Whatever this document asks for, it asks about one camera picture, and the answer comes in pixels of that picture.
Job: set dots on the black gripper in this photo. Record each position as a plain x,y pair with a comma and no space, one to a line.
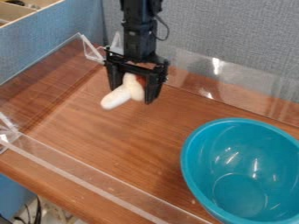
153,67

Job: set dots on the white plush mushroom red cap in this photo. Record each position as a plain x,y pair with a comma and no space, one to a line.
131,90

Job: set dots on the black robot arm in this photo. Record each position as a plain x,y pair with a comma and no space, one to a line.
139,58

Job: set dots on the blue plastic bowl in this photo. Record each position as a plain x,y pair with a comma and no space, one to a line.
241,168

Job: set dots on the clear acrylic left barrier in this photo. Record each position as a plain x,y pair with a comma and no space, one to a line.
78,36

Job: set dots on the clear acrylic barrier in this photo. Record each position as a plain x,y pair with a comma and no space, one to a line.
138,201
243,87
78,36

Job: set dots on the clear acrylic back barrier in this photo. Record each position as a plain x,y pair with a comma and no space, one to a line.
243,87

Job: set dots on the wooden shelf box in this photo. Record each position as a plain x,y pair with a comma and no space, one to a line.
15,10

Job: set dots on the clear acrylic front barrier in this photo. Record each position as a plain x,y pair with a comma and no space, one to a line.
138,201

